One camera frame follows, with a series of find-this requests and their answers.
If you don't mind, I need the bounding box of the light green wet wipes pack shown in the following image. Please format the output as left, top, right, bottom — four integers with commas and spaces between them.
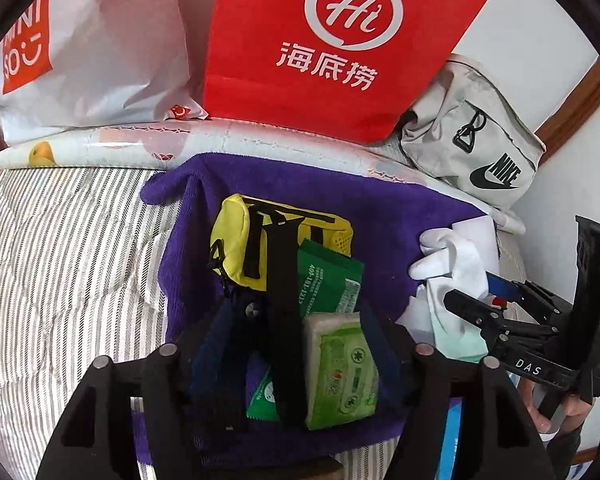
302, 310, 381, 431

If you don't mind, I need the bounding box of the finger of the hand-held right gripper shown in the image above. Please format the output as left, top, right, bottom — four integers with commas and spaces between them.
442, 290, 556, 356
485, 270, 566, 323

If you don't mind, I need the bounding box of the dark green wipes pack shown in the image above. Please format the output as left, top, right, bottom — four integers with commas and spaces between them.
245, 239, 365, 421

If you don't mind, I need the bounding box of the mint green cloth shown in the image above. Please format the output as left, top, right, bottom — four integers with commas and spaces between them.
430, 310, 488, 365

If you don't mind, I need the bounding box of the person's right hand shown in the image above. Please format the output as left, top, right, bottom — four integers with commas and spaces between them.
520, 375, 588, 441

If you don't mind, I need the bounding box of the brown wooden door frame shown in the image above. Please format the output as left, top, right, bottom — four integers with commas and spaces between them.
535, 62, 600, 153

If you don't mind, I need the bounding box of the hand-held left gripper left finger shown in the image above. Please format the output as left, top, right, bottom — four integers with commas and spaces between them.
35, 300, 251, 480

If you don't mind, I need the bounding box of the red paper bag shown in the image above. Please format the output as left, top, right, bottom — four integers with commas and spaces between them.
202, 0, 495, 142

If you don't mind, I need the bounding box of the grey fabric bag black logo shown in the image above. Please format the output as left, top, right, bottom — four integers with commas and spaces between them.
399, 54, 547, 208

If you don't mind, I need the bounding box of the white plastic shopping bag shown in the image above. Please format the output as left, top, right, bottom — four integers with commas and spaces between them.
0, 0, 208, 138

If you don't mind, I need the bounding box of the purple towel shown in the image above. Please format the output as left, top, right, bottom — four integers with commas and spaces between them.
132, 152, 501, 463

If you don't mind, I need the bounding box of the rolled printed plastic sheet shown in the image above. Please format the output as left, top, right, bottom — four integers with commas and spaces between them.
0, 119, 526, 233

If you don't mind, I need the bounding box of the yellow pouch black strap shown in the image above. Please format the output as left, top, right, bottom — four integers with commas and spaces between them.
207, 193, 355, 428

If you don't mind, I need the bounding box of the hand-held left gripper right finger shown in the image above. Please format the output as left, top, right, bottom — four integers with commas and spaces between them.
360, 300, 561, 480

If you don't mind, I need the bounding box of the white sock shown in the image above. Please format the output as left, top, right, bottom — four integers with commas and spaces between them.
409, 230, 491, 351

